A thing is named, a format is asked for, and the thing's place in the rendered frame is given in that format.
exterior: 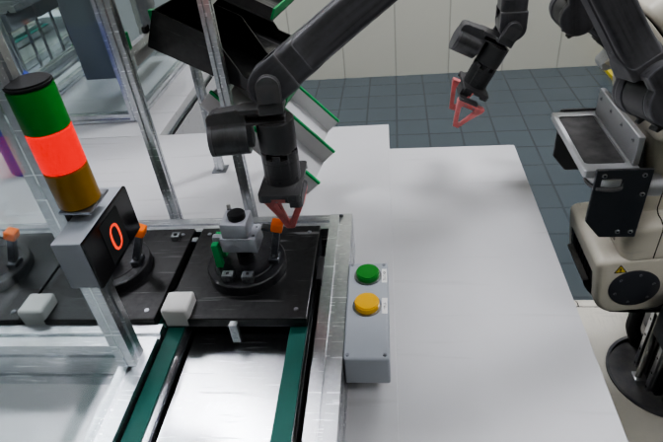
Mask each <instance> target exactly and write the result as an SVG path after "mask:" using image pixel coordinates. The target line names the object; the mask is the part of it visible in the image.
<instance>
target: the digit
mask: <svg viewBox="0 0 663 442"><path fill-rule="evenodd" d="M99 229H100V231H101V233H102V236H103V238H104V240H105V242H106V245H107V247H108V249H109V252H110V255H111V258H112V260H113V262H114V264H116V263H117V261H118V259H119V258H120V256H121V255H122V253H123V251H124V250H125V248H126V246H127V245H128V243H129V238H128V236H127V233H126V231H125V228H124V226H123V223H122V221H121V218H120V216H119V213H118V211H117V208H116V206H114V208H113V209H112V211H111V212H110V214H109V215H108V217H107V218H106V220H105V221H104V222H103V224H102V225H101V227H100V228H99Z"/></svg>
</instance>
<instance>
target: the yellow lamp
mask: <svg viewBox="0 0 663 442"><path fill-rule="evenodd" d="M43 176H44V178H45V181H46V183H47V185H48V187H49V189H50V191H51V193H52V195H53V197H54V199H55V201H56V204H57V206H58V208H59V209H60V210H62V211H66V212H74V211H79V210H82V209H85V208H88V207H89V206H91V205H93V204H94V203H96V202H97V201H98V200H99V198H100V197H101V192H100V189H99V187H98V184H97V182H96V180H95V177H94V175H93V172H92V170H91V167H90V165H89V163H88V160H86V163H85V164H84V165H83V166H82V167H81V168H80V169H78V170H76V171H74V172H72V173H70V174H67V175H63V176H58V177H49V176H46V175H43Z"/></svg>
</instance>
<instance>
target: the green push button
mask: <svg viewBox="0 0 663 442"><path fill-rule="evenodd" d="M379 275H380V274H379V268H378V267H377V266H376V265H374V264H363V265H360V266H359V267H358V268H357V270H356V277H357V279H358V280H359V281H361V282H363V283H372V282H375V281H376V280H377V279H378V278H379Z"/></svg>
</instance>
